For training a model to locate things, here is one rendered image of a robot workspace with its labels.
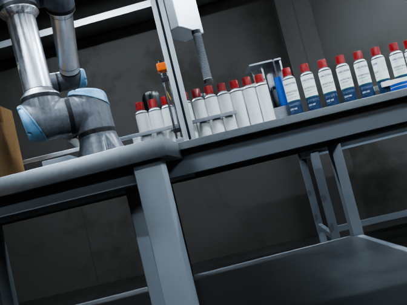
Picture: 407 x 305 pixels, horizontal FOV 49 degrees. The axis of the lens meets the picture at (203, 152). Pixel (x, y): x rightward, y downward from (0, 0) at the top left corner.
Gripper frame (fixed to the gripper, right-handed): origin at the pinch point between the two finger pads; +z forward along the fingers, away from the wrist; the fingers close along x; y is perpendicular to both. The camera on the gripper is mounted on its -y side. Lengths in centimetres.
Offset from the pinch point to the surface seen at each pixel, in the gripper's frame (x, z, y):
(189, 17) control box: -63, -9, -11
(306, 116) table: -52, 45, -65
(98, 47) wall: -47, -123, 254
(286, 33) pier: -176, -2, 215
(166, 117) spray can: -30.7, 11.9, -1.6
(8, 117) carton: 9.3, -21.7, -23.6
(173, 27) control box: -54, -8, -17
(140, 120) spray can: -22.6, 5.7, -2.4
